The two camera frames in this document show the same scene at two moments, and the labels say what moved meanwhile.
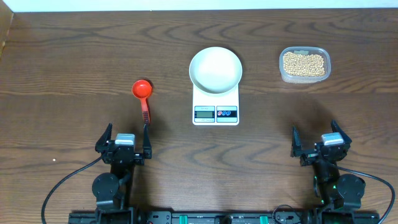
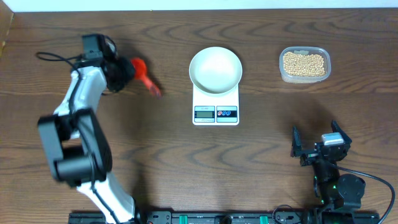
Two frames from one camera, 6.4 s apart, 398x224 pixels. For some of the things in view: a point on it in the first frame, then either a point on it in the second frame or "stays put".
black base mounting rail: [219, 217] stays put
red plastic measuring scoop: [141, 89] to [141, 74]
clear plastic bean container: [304, 65] stays put
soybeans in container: [303, 65] stays put
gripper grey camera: [125, 139] to [93, 46]
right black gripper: [296, 149] stays put
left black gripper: [147, 150] to [125, 72]
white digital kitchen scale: [216, 109] stays put
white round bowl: [215, 70] stays put
